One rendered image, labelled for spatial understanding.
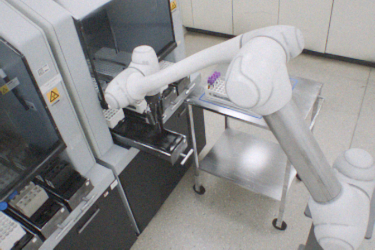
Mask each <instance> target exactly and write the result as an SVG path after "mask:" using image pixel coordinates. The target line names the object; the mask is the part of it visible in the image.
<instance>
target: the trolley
mask: <svg viewBox="0 0 375 250"><path fill-rule="evenodd" d="M229 64H230V63H223V64H218V65H217V66H216V67H215V68H214V69H213V70H212V71H211V72H210V74H209V75H208V76H207V77H206V78H204V79H203V80H202V82H201V83H200V84H199V85H198V86H196V88H195V89H194V90H193V91H192V92H191V93H190V94H189V95H188V96H187V97H186V98H185V99H184V103H185V109H186V118H187V127H188V132H189V137H190V146H191V149H193V152H192V159H193V168H194V176H195V184H194V186H193V189H194V191H195V192H196V193H198V194H199V195H201V194H204V193H205V188H204V187H203V186H202V183H201V182H200V174H199V169H200V170H203V171H204V172H207V173H209V174H211V175H214V176H216V177H219V178H221V179H223V180H227V181H229V182H231V183H233V184H236V185H239V186H241V187H243V188H246V189H248V190H251V191H254V192H255V193H258V194H260V195H263V196H266V197H268V198H270V199H272V200H275V201H277V202H279V203H280V209H279V214H278V218H275V219H273V221H272V225H273V226H274V227H275V228H276V229H278V230H285V229H286V227H287V224H286V223H285V222H284V221H283V219H284V218H283V213H284V209H285V203H286V199H287V192H288V190H289V188H290V186H291V184H292V183H293V180H294V178H295V176H296V177H297V179H299V180H300V181H302V180H301V179H300V177H299V175H298V174H297V172H296V170H295V169H294V167H293V165H292V164H291V162H290V160H289V159H288V158H287V156H286V154H285V152H284V151H283V149H282V147H281V146H280V145H279V144H277V143H274V142H270V141H267V140H266V139H263V138H260V137H256V136H254V135H251V134H247V133H244V132H241V131H238V130H235V129H234V128H230V124H229V118H233V119H236V120H238V121H240V122H243V123H246V124H251V125H253V126H256V127H260V128H263V129H266V130H268V131H270V132H271V130H270V129H269V127H268V125H267V124H266V122H265V120H264V119H263V117H262V116H261V115H259V114H253V113H251V112H249V111H246V110H243V109H239V108H236V107H232V106H229V105H226V104H224V103H220V102H217V101H212V100H209V99H206V98H205V87H206V86H207V84H208V77H209V76H210V77H211V75H212V74H213V73H215V71H217V73H218V72H220V81H225V76H226V73H227V69H228V66H229ZM288 77H289V80H290V83H291V87H292V98H293V100H294V102H295V104H296V106H297V107H298V109H299V111H300V113H301V115H302V116H303V118H304V120H306V118H307V116H308V114H309V112H310V110H311V109H312V107H313V106H314V107H313V110H312V115H311V120H310V126H309V129H310V130H311V133H312V134H313V131H314V125H315V122H316V119H317V117H318V115H319V113H320V111H321V109H322V107H323V105H324V103H325V100H326V97H324V96H321V91H322V86H323V83H321V82H318V81H313V80H311V79H307V78H302V77H299V76H294V75H289V74H288ZM320 99H323V101H322V103H321V105H320V107H319V102H320ZM191 106H194V107H198V108H201V109H205V110H208V111H211V112H213V113H216V114H219V115H222V116H224V118H225V131H224V132H223V134H222V135H220V137H219V139H218V140H217V141H216V143H215V144H214V146H213V147H212V148H211V149H210V151H209V152H208V154H207V155H206V156H205V157H204V158H203V159H202V161H201V163H200V164H198V154H197V153H196V143H195V133H194V124H193V114H192V108H191ZM318 107H319V109H318Z"/></svg>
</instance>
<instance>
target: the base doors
mask: <svg viewBox="0 0 375 250"><path fill-rule="evenodd" d="M332 7H333V10H332ZM181 9H182V19H183V25H184V26H185V27H192V28H199V29H203V30H209V31H216V32H219V33H226V34H230V35H236V36H239V35H241V34H243V33H246V32H250V31H253V30H255V29H258V28H263V27H268V26H273V25H287V26H294V27H296V28H298V29H299V30H301V32H302V35H303V38H304V49H307V50H314V51H317V52H322V53H325V52H326V53H330V54H336V55H340V56H345V57H351V58H355V59H361V60H365V61H370V62H374V63H375V0H334V1H333V0H181ZM331 11H332V13H331ZM330 17H331V19H330ZM329 23H330V24H329ZM329 25H330V28H329ZM328 31H329V33H328ZM327 37H328V39H327ZM326 40H327V42H326ZM325 46H326V47H325ZM325 49H326V51H325Z"/></svg>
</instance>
